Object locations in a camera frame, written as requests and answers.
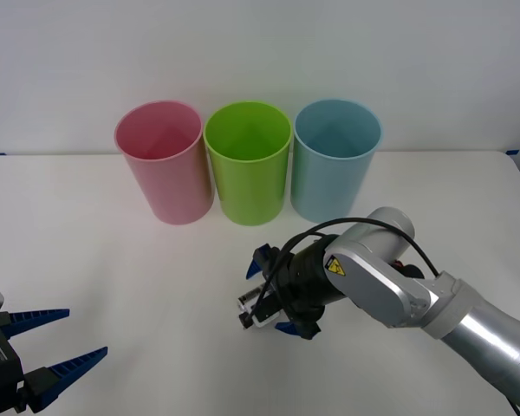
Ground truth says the pale blue plastic bin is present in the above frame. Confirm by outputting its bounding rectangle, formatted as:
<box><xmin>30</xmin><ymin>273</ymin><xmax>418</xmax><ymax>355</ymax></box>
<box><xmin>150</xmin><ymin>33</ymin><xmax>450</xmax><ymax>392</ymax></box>
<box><xmin>289</xmin><ymin>98</ymin><xmax>383</xmax><ymax>224</ymax></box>

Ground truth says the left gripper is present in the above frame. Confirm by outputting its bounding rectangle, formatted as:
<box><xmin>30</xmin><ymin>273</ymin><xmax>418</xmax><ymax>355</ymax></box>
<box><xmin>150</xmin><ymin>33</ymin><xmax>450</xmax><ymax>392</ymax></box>
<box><xmin>0</xmin><ymin>308</ymin><xmax>109</xmax><ymax>416</ymax></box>

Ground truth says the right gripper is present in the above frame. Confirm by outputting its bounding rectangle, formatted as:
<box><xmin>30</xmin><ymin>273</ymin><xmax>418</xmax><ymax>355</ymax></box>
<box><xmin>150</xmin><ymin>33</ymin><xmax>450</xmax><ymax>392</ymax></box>
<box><xmin>245</xmin><ymin>244</ymin><xmax>326</xmax><ymax>341</ymax></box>

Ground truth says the pink plastic bin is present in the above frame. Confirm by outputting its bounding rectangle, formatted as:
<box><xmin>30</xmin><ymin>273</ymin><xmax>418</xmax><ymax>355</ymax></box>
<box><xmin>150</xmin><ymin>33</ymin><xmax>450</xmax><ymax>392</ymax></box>
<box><xmin>114</xmin><ymin>100</ymin><xmax>214</xmax><ymax>226</ymax></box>

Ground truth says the green plastic bin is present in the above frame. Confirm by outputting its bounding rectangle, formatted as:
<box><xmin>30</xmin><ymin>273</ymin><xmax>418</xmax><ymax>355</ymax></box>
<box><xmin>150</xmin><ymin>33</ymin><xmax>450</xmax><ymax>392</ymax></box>
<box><xmin>202</xmin><ymin>101</ymin><xmax>294</xmax><ymax>227</ymax></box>

